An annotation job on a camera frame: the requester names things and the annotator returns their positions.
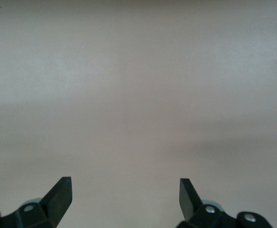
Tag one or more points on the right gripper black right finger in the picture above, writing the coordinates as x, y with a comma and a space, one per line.
190, 204

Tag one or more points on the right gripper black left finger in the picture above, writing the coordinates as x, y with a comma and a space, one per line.
57, 202

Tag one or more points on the brown table cover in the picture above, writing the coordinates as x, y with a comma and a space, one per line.
138, 95

